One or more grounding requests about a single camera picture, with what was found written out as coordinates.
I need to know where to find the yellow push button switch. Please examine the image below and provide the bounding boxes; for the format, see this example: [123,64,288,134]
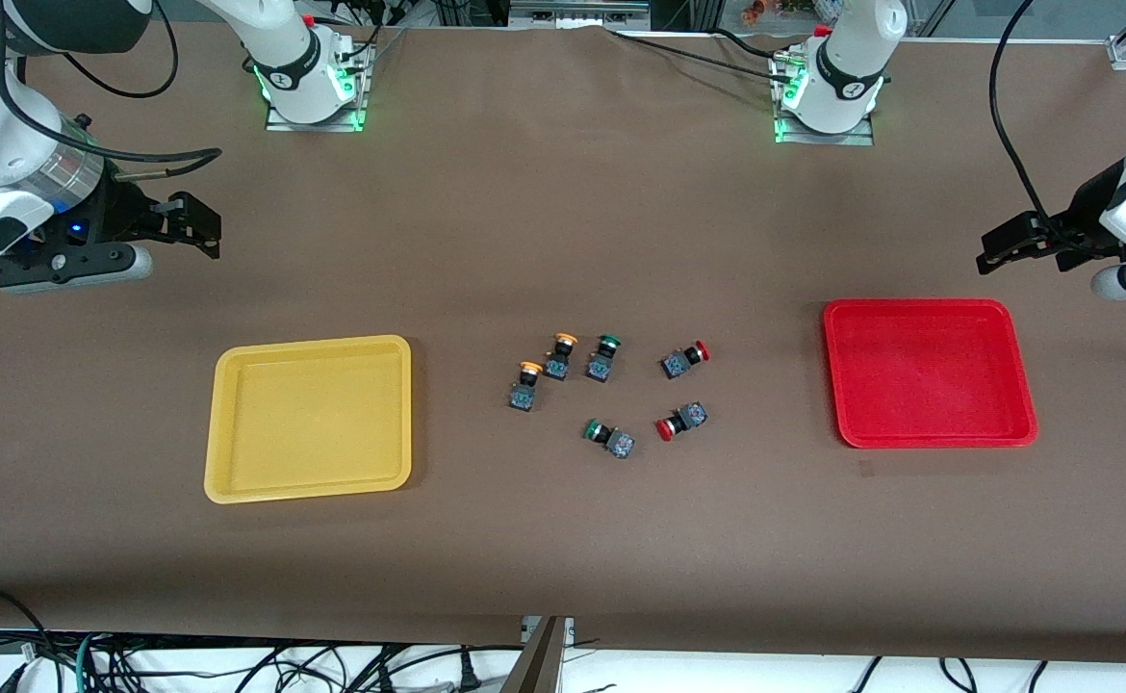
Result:
[544,332,580,382]
[509,361,546,414]

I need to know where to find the black cable across table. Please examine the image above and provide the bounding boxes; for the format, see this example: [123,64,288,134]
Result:
[605,26,787,76]

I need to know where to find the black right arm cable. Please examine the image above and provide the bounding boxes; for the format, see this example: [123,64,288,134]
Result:
[0,0,224,180]

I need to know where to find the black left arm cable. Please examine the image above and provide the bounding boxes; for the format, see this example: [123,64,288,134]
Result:
[989,0,1072,230]

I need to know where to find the red plastic tray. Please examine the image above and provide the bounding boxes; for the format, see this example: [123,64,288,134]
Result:
[822,298,1040,450]

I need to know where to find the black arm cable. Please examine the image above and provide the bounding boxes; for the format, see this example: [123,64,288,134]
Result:
[0,0,224,180]
[989,0,1072,230]

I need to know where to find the green floor cable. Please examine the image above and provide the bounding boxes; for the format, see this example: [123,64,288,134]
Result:
[74,630,104,693]

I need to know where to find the brown table cover sheet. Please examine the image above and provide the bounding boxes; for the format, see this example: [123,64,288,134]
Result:
[0,17,1126,665]

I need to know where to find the red push button switch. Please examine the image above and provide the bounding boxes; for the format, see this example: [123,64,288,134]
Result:
[655,401,709,443]
[661,339,712,381]

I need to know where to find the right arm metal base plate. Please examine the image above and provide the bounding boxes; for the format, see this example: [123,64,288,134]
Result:
[265,37,373,134]

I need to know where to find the yellow plastic tray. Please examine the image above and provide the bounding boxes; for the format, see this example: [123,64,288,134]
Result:
[203,334,414,505]

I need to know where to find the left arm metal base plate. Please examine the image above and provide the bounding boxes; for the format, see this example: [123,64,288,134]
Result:
[770,48,876,147]

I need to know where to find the green push button switch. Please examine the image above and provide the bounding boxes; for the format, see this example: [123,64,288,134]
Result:
[584,419,636,460]
[584,334,623,384]

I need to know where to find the black floor cable loop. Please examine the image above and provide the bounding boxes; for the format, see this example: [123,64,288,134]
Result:
[0,585,56,693]

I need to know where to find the grey metal post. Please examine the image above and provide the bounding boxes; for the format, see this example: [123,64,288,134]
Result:
[500,616,576,693]

